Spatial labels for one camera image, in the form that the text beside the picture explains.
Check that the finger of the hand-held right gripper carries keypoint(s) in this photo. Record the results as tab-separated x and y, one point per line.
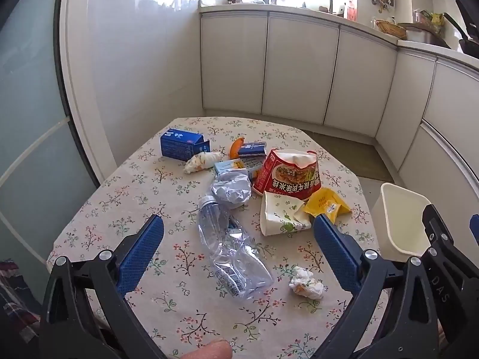
449	269
475	229

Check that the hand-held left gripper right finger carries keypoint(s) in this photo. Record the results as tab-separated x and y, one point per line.
336	258

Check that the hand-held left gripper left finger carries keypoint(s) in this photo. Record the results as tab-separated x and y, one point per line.
142	254

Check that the white plastic bin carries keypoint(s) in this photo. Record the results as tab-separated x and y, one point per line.
396	228

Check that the white paper cup green print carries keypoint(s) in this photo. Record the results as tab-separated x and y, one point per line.
277	213

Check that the red snack bag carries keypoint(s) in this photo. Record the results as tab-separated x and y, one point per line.
284	179

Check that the silver wrapper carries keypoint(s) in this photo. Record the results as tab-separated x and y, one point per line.
230	190

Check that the white tissue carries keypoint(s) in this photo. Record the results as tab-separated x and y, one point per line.
307	282
200	161

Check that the blue cardboard box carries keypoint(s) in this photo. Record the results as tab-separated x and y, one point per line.
179	146

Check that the light blue milk carton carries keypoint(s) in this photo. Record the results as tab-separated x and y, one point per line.
239	165

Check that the dark blue small packet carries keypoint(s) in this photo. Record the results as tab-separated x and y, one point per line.
251	149

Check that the orange peel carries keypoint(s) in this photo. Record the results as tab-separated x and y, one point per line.
235	149

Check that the yellow snack packet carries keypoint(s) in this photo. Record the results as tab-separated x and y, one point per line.
323	200

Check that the crushed clear plastic bottle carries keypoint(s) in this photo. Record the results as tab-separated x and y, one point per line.
232	254

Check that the plaid cloth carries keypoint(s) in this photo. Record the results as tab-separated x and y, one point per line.
13	299

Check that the frosted glass sliding door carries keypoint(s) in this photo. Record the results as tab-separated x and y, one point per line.
30	119

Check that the black frying pan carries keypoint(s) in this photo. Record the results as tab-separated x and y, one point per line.
469	45

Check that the white kitchen cabinet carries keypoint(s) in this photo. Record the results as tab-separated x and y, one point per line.
299	67

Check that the metal pot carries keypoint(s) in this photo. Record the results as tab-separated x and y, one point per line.
423	37

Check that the wicker basket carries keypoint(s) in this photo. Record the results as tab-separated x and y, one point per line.
391	28

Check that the red bottle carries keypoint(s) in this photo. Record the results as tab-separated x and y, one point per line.
351	10

